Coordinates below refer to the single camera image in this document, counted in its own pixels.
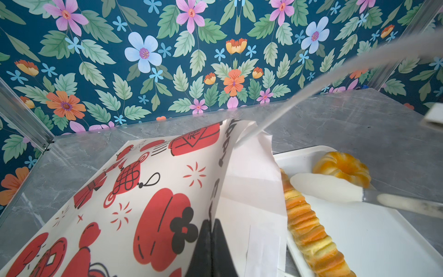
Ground long striped fake bread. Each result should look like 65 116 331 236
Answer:
280 169 356 277

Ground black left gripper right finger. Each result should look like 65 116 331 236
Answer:
212 219 238 277

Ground round fluted fake bread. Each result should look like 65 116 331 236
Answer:
312 152 371 189

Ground red white paper bag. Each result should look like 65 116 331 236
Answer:
0 29 443 277

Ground metal tongs with white tips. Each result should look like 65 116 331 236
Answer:
290 173 443 219

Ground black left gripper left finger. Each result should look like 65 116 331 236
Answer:
185 220 212 277

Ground white rectangular tray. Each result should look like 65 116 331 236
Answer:
272 145 443 277

